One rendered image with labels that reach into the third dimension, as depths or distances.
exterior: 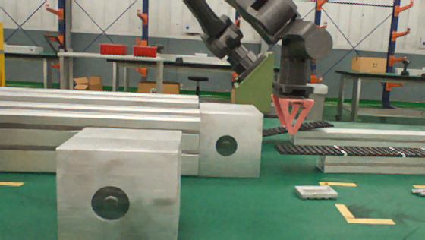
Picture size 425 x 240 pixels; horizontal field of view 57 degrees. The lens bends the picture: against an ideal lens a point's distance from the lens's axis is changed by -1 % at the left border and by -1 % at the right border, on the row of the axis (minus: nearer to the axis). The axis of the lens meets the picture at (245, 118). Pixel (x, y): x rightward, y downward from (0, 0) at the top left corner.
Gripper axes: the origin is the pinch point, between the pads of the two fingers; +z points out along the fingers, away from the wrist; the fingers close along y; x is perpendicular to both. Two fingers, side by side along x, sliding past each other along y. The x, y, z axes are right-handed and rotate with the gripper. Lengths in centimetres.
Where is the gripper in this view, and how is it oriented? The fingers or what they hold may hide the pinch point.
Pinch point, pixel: (289, 127)
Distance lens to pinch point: 82.5
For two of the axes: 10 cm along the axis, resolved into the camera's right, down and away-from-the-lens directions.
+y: 1.4, 1.6, -9.8
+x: 9.9, 0.4, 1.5
